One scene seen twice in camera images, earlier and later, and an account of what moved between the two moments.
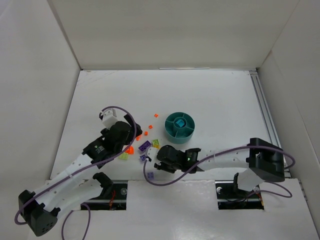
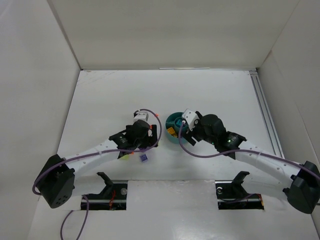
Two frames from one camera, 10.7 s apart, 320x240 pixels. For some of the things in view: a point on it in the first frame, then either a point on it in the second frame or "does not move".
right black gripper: [160, 158] to [189, 136]
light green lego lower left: [124, 156] does not move
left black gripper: [133, 126] to [153, 135]
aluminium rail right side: [266, 115] does not move
